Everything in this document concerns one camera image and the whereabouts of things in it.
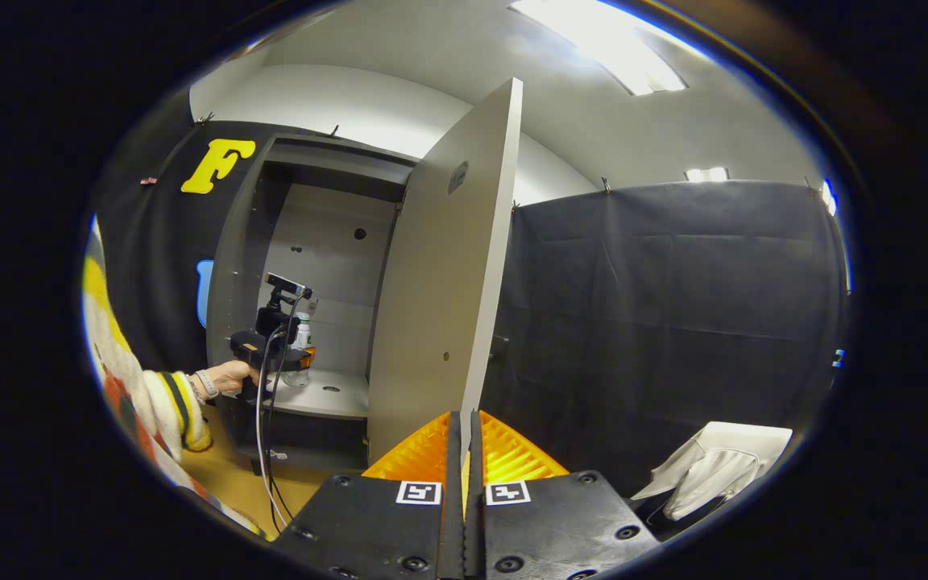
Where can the white cloth bag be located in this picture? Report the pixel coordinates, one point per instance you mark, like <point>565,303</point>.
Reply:
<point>714,471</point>

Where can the small ceiling light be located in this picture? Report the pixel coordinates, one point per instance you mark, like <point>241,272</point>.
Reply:
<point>706,174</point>

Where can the silver wristwatch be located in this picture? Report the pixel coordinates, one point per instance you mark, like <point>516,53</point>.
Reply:
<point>206,384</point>

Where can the white cabinet shelf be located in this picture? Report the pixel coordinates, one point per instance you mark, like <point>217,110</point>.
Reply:
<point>335,399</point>

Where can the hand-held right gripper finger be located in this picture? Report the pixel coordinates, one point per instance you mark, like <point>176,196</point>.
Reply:
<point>474,524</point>
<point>453,524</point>

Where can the striped sweater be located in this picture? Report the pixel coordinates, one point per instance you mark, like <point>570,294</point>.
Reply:
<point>105,322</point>

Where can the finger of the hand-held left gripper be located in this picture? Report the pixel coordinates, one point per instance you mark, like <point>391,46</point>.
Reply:
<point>309,354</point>

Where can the black backdrop cloth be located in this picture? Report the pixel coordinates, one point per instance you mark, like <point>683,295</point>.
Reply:
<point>673,322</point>

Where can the clear bottle green label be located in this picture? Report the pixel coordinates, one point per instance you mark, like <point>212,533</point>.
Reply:
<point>301,330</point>

